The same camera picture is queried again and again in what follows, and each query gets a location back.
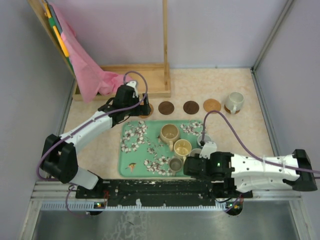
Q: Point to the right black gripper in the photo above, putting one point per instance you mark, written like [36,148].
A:
[197,156]

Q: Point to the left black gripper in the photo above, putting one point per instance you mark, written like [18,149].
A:
[142,109]

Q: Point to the woven rattan coaster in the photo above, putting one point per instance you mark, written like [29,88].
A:
[151,112]

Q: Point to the light blue mug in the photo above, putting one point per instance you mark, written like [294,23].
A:
[195,152]

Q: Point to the small blue-grey cup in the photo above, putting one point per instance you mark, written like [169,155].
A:
[203,139]

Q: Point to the dark reddish wooden coaster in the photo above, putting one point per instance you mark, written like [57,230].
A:
[166,108]

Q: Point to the light brown wooden coaster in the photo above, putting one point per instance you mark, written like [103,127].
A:
[229,112]

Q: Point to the light woven coaster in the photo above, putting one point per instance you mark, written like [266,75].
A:
[212,105]

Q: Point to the dark brown wooden coaster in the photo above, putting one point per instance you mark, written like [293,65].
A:
[191,107]

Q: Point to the white grey mug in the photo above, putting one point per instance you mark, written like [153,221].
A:
[235,101]

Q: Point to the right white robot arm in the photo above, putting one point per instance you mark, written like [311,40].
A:
[243,174]

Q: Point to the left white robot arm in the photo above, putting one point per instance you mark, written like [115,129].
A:
[59,157]

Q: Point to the small grey cup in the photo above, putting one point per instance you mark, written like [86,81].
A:
[175,165]

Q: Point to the pink cloth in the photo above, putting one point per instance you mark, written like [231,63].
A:
[91,78]

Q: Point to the wooden rack stand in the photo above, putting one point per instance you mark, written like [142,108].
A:
[156,74]

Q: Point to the yellow mug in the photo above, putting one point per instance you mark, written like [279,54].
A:
[182,148]

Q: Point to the beige mug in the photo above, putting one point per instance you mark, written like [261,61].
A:
[169,134]

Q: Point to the green floral tray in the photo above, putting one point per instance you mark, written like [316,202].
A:
[142,154]

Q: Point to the yellow green hanger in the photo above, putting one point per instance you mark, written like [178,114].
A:
[55,25]

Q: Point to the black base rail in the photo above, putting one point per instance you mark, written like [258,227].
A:
[201,190]

